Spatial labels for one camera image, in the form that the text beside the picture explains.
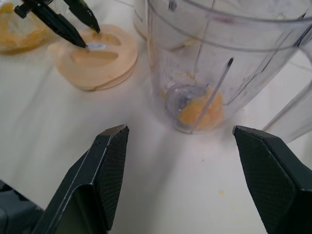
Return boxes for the wavy clear glass bowl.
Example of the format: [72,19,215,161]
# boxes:
[0,0,61,56]

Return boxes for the cream blender lid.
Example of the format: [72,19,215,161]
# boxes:
[47,23,139,92]

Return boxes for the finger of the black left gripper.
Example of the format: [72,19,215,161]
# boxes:
[14,1,88,48]
[64,0,101,34]

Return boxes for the clear plastic blender jar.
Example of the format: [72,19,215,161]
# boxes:
[146,0,312,144]

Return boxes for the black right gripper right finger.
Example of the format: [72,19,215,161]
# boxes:
[233,125,312,234]

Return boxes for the orange fruit chunks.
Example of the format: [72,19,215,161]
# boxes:
[176,86,225,131]

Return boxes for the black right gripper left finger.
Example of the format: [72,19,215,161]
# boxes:
[31,124,130,234]

